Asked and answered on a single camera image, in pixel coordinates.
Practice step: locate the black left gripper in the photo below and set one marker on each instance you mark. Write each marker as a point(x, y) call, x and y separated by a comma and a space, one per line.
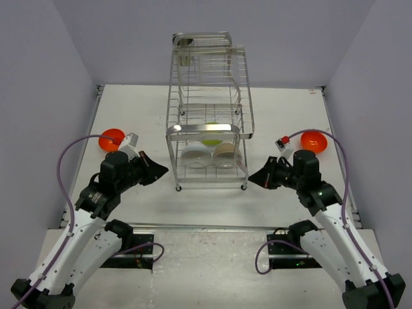
point(153, 170)

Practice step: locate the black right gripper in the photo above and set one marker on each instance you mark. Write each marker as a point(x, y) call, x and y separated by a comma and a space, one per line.
point(264, 177)

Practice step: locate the white ribbed bowl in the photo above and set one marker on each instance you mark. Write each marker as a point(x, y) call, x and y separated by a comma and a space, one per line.
point(196, 155)

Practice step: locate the orange plastic bowl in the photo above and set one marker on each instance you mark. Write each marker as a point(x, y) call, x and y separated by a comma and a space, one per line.
point(314, 141)
point(111, 139)

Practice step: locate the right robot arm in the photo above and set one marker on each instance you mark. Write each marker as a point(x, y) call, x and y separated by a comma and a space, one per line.
point(332, 240)

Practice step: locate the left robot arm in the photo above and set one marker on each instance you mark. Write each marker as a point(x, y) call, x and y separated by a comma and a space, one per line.
point(90, 238)

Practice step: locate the beige ceramic bowl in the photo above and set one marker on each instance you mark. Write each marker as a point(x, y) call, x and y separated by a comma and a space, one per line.
point(224, 155)

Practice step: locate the green ribbed bowl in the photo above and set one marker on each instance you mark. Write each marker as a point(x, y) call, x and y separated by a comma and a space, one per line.
point(211, 142)

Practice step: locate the perforated metal cutlery holder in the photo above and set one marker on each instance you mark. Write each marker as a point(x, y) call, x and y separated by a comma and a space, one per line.
point(184, 50)

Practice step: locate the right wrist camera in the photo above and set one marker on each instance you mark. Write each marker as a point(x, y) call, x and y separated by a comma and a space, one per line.
point(284, 146)

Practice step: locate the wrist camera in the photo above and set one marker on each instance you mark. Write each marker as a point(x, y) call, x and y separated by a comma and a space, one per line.
point(128, 145)
point(284, 146)

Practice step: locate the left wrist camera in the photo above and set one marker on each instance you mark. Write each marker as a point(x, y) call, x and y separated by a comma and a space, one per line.
point(128, 145)

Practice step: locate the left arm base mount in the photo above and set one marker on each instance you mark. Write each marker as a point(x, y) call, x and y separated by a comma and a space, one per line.
point(135, 258)

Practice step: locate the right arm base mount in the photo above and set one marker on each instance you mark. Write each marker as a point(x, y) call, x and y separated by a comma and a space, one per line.
point(286, 252)

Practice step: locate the metal wire dish rack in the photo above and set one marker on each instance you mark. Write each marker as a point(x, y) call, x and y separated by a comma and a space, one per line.
point(210, 95)

